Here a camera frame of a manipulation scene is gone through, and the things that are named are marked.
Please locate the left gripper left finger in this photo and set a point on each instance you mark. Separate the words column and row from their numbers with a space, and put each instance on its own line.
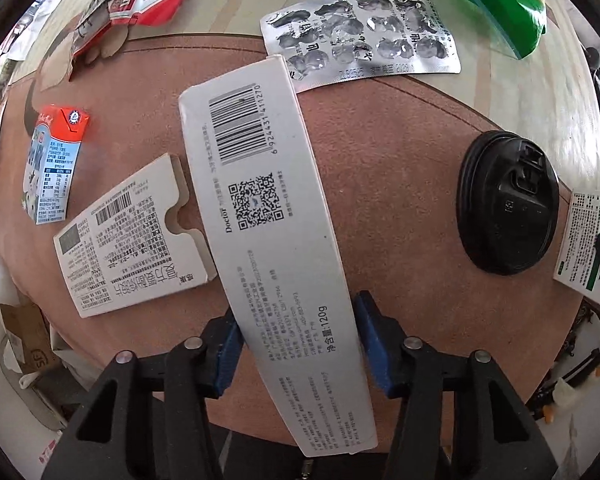
column 146, row 418

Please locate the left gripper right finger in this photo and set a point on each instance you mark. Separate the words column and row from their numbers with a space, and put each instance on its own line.
column 459, row 418

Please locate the long white toothpaste box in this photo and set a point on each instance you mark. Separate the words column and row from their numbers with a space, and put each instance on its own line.
column 268, row 226

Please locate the cardboard box on floor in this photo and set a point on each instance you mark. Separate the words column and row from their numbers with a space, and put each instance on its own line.
column 28, row 335

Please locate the white medicine box flat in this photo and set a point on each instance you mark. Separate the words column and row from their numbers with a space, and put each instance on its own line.
column 128, row 247

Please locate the brown table mat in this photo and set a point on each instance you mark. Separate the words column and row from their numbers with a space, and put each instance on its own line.
column 400, row 245

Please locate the white green medicine box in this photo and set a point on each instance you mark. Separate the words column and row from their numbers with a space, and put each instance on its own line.
column 578, row 265

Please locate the black plastic cup lid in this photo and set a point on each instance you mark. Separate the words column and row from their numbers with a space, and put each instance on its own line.
column 507, row 203

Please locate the blue red milk carton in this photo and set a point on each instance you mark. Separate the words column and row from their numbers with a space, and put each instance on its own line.
column 55, row 144

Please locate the striped tablecloth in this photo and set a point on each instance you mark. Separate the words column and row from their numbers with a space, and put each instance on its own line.
column 520, row 90

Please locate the silver pill blister pack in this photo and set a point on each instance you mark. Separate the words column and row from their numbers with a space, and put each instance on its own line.
column 331, row 41

